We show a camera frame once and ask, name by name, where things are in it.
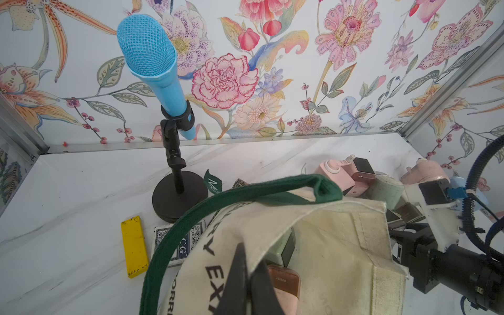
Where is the pink round pencil sharpener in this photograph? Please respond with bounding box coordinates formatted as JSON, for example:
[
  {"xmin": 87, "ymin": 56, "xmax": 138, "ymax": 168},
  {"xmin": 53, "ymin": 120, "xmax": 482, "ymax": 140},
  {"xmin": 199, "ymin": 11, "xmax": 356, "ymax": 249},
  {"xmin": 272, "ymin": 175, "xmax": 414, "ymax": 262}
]
[{"xmin": 400, "ymin": 159, "xmax": 450, "ymax": 185}]

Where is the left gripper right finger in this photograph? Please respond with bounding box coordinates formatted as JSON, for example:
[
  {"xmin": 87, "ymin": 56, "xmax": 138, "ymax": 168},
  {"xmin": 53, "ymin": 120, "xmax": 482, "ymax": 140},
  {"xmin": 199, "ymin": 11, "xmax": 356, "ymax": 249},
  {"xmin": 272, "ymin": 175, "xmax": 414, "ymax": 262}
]
[{"xmin": 250, "ymin": 247, "xmax": 284, "ymax": 314}]

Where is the yellow rectangular block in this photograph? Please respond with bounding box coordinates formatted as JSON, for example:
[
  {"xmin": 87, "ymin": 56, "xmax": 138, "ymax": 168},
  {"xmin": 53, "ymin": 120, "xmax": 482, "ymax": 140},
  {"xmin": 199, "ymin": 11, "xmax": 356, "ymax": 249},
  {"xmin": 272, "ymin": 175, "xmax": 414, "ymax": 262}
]
[{"xmin": 121, "ymin": 216, "xmax": 149, "ymax": 278}]

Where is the blue playing card box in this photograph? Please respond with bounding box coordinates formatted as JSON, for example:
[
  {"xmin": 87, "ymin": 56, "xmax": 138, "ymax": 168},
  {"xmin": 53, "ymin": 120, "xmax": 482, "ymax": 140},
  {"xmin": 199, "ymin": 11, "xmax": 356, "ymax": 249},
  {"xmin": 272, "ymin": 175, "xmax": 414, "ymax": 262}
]
[{"xmin": 152, "ymin": 220, "xmax": 207, "ymax": 268}]

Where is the cream pencil sharpener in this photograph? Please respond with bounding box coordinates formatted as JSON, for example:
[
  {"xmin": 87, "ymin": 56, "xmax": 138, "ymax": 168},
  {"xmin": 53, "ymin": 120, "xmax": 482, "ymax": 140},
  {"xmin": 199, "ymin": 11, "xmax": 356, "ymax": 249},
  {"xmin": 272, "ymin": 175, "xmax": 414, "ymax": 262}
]
[{"xmin": 386, "ymin": 203, "xmax": 425, "ymax": 230}]

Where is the black microphone stand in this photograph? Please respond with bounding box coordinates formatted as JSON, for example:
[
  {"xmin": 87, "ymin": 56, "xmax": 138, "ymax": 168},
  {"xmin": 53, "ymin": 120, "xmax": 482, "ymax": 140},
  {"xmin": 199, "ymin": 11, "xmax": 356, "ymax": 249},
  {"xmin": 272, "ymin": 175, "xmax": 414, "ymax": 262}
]
[{"xmin": 152, "ymin": 101, "xmax": 208, "ymax": 223}]

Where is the large pink pencil sharpener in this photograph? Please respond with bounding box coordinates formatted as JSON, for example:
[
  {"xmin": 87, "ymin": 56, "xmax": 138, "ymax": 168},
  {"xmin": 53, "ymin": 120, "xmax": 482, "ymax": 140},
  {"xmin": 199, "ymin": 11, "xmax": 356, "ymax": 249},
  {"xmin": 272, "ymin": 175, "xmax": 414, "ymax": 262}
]
[{"xmin": 314, "ymin": 160, "xmax": 355, "ymax": 195}]

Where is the blue cube pencil sharpener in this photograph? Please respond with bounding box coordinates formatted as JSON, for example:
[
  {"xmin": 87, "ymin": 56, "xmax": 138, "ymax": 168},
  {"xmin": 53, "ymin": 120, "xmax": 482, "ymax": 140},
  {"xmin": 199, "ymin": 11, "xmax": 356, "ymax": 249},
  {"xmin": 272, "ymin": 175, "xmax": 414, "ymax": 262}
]
[{"xmin": 449, "ymin": 176, "xmax": 491, "ymax": 213}]

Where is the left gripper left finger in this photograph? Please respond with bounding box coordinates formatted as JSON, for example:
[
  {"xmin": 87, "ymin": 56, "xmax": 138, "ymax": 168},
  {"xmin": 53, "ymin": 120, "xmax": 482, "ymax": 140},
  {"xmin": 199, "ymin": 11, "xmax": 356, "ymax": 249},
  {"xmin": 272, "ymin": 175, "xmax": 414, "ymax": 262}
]
[{"xmin": 215, "ymin": 243, "xmax": 248, "ymax": 315}]

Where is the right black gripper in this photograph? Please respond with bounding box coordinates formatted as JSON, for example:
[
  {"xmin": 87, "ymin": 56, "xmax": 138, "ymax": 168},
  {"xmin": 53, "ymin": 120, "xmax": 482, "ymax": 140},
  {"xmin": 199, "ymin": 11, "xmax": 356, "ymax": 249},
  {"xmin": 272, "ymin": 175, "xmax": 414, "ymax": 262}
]
[{"xmin": 389, "ymin": 223, "xmax": 503, "ymax": 314}]

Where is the pink square pencil sharpener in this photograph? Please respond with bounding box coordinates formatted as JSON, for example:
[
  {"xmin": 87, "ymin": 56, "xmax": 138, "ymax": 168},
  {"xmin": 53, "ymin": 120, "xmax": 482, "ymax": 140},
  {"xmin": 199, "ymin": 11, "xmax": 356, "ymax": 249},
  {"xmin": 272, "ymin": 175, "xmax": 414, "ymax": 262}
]
[{"xmin": 268, "ymin": 265, "xmax": 301, "ymax": 315}]

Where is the small pink pencil sharpener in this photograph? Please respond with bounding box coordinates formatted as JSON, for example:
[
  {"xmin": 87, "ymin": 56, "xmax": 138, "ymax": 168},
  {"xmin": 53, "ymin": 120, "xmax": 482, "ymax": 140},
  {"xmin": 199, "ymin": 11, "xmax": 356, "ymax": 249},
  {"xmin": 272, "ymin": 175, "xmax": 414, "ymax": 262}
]
[{"xmin": 343, "ymin": 155, "xmax": 376, "ymax": 198}]

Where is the pale green cube sharpener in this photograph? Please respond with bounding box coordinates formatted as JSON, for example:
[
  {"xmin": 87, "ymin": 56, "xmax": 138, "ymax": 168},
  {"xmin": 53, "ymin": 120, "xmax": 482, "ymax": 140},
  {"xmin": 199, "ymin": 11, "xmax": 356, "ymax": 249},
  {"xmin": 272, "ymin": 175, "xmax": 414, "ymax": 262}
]
[{"xmin": 264, "ymin": 228, "xmax": 296, "ymax": 267}]

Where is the cream green tote bag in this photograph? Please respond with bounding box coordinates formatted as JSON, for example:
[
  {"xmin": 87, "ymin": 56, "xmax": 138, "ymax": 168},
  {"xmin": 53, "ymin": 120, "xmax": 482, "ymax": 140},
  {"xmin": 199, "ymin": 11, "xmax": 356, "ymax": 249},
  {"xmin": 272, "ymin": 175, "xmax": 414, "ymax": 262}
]
[{"xmin": 139, "ymin": 175, "xmax": 406, "ymax": 314}]

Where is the mint green pencil sharpener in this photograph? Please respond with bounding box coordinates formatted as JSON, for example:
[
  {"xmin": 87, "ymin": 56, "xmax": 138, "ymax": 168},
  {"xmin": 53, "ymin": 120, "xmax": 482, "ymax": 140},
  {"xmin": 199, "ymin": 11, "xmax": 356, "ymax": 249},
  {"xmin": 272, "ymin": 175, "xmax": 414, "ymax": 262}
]
[{"xmin": 364, "ymin": 174, "xmax": 404, "ymax": 210}]

